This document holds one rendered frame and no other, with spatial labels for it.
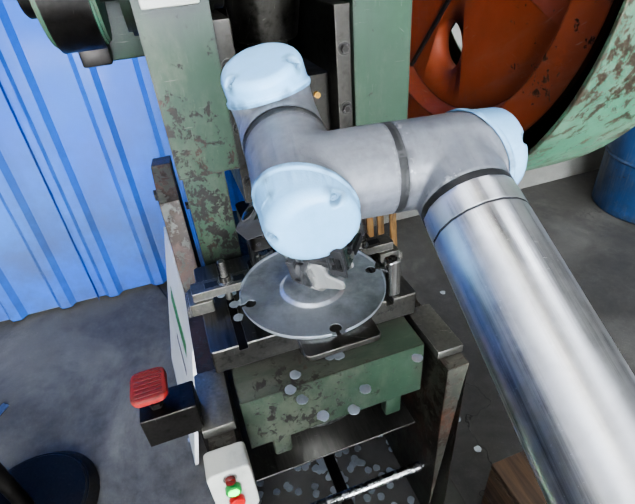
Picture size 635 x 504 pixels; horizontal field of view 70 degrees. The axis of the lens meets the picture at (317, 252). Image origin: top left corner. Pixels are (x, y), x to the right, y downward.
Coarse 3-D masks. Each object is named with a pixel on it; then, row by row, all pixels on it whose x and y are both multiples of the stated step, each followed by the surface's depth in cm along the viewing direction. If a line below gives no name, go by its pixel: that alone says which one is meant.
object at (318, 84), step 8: (304, 64) 78; (312, 64) 78; (312, 72) 73; (320, 72) 73; (312, 80) 72; (320, 80) 73; (312, 88) 73; (320, 88) 74; (328, 88) 74; (320, 96) 74; (328, 96) 75; (320, 104) 75; (328, 104) 76; (320, 112) 76; (328, 112) 76; (328, 120) 77; (328, 128) 78
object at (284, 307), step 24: (264, 264) 97; (360, 264) 94; (240, 288) 90; (264, 288) 90; (288, 288) 89; (360, 288) 88; (384, 288) 88; (264, 312) 85; (288, 312) 84; (312, 312) 84; (336, 312) 83; (360, 312) 83; (288, 336) 78; (312, 336) 78
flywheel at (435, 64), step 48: (432, 0) 90; (480, 0) 77; (528, 0) 68; (576, 0) 56; (432, 48) 94; (480, 48) 80; (528, 48) 70; (576, 48) 58; (432, 96) 97; (480, 96) 83; (528, 96) 68
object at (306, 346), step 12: (336, 324) 81; (372, 324) 80; (336, 336) 78; (348, 336) 78; (360, 336) 78; (372, 336) 78; (300, 348) 93; (312, 348) 77; (324, 348) 76; (336, 348) 76; (348, 348) 77; (312, 360) 76
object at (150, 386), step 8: (152, 368) 78; (160, 368) 78; (136, 376) 77; (144, 376) 77; (152, 376) 77; (160, 376) 77; (136, 384) 76; (144, 384) 75; (152, 384) 75; (160, 384) 75; (136, 392) 74; (144, 392) 74; (152, 392) 74; (160, 392) 74; (136, 400) 73; (144, 400) 73; (152, 400) 73; (160, 400) 74
